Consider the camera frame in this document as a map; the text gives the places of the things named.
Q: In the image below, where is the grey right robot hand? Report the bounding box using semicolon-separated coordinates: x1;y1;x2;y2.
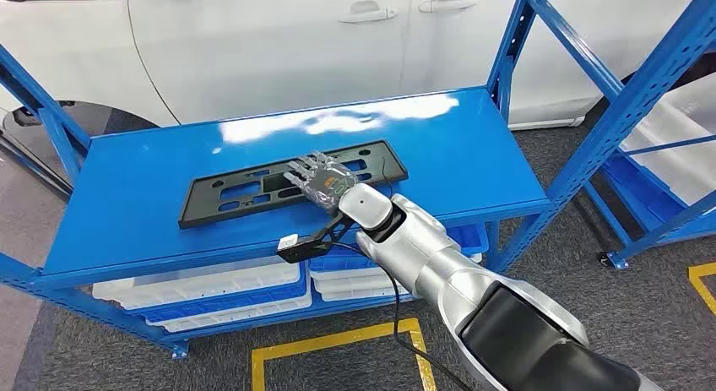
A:
282;150;361;214

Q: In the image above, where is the black plastic frame part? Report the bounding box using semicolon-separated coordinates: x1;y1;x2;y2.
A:
178;139;410;230

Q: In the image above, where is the blue metal shelf rack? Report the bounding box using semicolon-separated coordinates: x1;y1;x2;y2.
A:
0;0;716;361

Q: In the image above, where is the blue shelf rack on castors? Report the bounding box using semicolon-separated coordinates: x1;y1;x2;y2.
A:
584;132;716;270

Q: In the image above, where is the white car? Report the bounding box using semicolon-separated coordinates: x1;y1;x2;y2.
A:
0;0;716;197

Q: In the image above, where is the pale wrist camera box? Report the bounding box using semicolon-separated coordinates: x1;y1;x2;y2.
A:
276;234;316;265

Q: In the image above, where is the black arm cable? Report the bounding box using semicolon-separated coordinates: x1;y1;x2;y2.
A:
333;240;474;391

